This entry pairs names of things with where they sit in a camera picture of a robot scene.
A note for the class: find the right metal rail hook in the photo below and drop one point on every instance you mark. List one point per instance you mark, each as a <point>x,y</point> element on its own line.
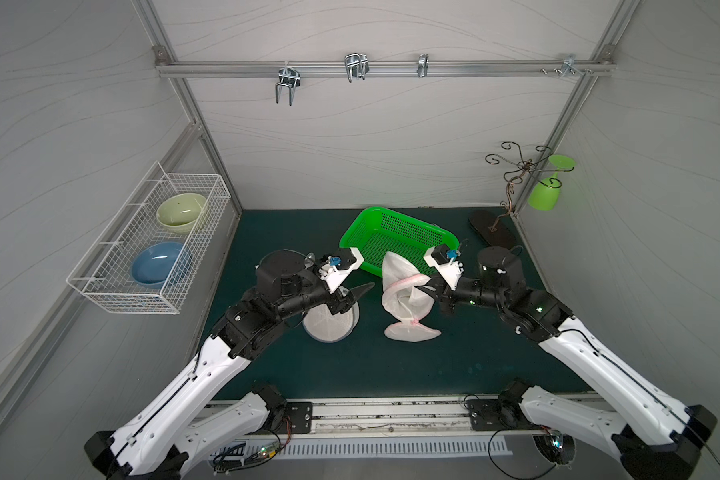
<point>568,68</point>

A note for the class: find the green plastic basket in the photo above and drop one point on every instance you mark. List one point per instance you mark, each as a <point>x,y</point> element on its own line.
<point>377,230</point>

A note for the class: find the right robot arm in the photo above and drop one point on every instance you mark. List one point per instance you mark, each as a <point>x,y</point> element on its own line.
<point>650,433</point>

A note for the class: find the looped metal hook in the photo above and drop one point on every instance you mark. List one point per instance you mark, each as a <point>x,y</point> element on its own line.
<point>356,66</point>

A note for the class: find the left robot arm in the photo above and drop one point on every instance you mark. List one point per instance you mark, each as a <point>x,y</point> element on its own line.
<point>166,440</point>

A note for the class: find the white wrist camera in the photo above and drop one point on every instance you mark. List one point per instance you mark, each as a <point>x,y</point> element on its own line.
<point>445,260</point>
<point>338,266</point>

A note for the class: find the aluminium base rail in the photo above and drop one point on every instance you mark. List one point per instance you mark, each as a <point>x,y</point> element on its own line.
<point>411,416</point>

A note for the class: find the blue bowl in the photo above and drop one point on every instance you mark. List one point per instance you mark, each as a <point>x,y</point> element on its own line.
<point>162,264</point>

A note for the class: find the green plastic wine glass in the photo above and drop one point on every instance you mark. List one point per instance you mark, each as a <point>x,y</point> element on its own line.
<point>546,192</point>

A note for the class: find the small flat metal hook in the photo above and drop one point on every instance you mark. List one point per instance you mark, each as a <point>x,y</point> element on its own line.
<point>422,66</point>

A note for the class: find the double prong metal hook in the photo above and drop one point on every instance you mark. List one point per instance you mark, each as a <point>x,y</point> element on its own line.
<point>288,80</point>

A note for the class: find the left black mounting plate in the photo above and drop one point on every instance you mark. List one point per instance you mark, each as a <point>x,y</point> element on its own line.
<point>294,417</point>

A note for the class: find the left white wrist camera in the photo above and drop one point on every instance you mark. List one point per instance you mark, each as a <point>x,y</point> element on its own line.
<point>338,266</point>

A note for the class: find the black mounting plate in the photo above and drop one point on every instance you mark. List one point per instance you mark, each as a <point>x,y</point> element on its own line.
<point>294,417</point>
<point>489,414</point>

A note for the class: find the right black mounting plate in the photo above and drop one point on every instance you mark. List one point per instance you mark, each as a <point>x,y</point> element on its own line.
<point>489,414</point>

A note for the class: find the aluminium top rail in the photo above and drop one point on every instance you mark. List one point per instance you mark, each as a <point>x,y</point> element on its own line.
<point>167,67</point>

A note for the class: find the bronze cup tree stand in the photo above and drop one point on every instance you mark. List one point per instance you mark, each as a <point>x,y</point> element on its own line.
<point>490,227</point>

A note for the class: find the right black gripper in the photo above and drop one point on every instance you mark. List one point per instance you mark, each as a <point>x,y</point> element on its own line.
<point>444,294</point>

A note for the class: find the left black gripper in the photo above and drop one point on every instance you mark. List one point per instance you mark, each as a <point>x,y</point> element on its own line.
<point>341,298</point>

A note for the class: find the white slotted cable duct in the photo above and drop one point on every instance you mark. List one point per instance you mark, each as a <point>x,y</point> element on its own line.
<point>395,448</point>

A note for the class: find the light green bowl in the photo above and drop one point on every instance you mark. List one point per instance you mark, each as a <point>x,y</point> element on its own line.
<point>180,213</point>

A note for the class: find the white wire wall basket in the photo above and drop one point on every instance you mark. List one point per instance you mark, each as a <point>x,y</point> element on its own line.
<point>103,275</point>

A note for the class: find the round floor cable port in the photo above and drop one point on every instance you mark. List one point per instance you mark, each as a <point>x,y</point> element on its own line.
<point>557,448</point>

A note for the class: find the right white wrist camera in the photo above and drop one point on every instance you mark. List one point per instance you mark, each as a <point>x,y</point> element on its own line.
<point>445,260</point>

